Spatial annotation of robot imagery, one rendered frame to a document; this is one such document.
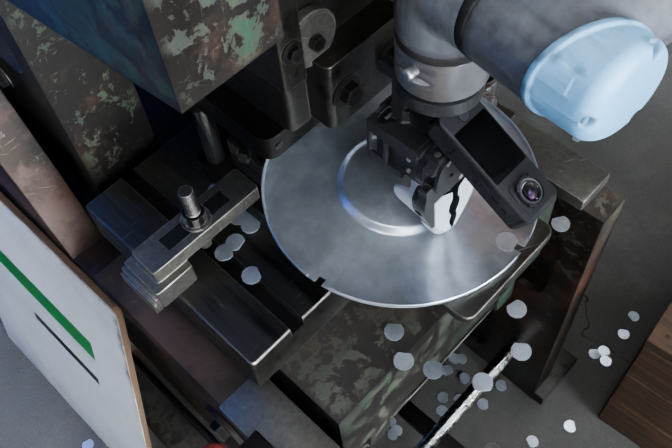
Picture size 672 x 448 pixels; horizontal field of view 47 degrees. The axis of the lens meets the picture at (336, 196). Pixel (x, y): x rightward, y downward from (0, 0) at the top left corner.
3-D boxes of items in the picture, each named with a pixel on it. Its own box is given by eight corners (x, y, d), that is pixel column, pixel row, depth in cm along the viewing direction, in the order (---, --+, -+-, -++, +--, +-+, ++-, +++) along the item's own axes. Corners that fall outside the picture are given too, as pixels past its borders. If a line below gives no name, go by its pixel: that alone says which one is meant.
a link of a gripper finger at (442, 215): (405, 204, 80) (406, 147, 72) (450, 236, 77) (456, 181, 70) (385, 223, 78) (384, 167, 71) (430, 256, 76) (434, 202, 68)
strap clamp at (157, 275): (271, 216, 89) (257, 162, 81) (157, 313, 83) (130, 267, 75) (236, 188, 92) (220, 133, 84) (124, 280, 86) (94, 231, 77)
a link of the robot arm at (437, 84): (516, 26, 57) (446, 88, 54) (508, 70, 61) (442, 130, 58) (437, -16, 61) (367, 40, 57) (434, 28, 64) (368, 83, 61)
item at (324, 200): (445, 366, 70) (446, 363, 69) (205, 213, 80) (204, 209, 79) (587, 152, 82) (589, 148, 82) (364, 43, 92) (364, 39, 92)
